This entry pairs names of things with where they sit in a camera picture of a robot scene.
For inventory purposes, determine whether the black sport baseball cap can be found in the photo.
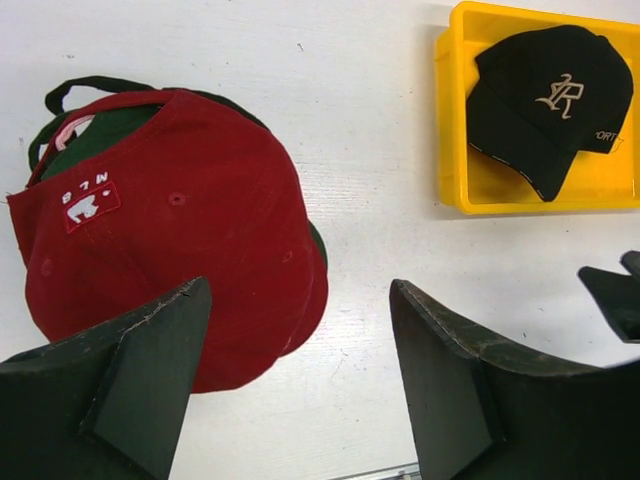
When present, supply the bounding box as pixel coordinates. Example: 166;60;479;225
466;25;634;202

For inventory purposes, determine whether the black Yankees baseball cap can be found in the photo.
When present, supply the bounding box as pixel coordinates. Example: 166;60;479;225
44;75;269;130

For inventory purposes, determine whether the red baseball cap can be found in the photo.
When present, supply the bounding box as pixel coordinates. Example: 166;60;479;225
7;89;328;393

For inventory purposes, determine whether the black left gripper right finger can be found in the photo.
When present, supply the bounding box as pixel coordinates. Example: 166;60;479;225
389;279;639;479

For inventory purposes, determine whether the yellow plastic bin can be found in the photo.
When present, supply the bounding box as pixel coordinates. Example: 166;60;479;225
434;1;639;215

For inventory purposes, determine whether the pink baseball cap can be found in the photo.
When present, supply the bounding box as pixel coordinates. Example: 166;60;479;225
53;115;95;152

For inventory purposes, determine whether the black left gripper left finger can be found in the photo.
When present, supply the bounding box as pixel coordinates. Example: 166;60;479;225
1;277;212;479

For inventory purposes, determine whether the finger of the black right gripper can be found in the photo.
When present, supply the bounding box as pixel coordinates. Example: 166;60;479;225
578;250;639;343

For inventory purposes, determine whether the dark green Yankees cap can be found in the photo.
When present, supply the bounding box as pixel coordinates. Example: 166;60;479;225
26;87;329;271

